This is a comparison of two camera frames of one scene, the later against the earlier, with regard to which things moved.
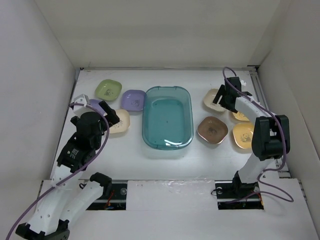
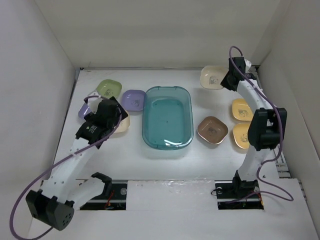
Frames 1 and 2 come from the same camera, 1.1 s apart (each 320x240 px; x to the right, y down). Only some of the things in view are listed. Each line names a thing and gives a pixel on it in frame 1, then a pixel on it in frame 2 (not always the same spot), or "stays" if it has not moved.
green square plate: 108,89 stays
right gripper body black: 228,106 → 225,82
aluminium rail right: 283,169 stays
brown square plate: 212,129 stays
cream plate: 123,125 stays
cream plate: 209,97 → 211,76
